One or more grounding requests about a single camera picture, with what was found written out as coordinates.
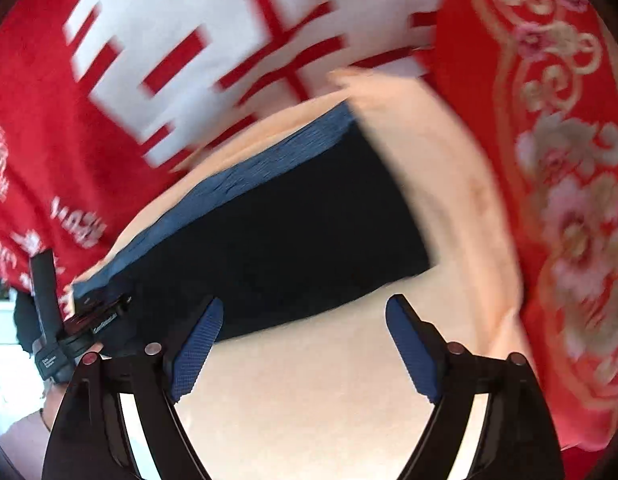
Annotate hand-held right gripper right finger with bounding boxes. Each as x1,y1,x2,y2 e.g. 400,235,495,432
385,294,564,480

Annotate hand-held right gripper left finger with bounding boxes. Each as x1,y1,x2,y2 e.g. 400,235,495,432
42,296,225,480

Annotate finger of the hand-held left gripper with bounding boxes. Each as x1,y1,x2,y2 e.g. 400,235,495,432
64,296,133,338

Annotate black pants with blue waistband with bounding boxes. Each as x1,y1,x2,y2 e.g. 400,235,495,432
72,100,432,361

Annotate person's left forearm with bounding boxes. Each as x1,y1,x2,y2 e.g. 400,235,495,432
0,380,65,468

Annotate cream fleece blanket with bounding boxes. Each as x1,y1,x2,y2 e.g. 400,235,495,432
74,67,537,480

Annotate red blanket with white print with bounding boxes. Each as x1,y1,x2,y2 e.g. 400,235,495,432
0,0,460,306

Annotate red embroidered floral quilt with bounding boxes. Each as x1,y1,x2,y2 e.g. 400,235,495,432
419,0,618,480

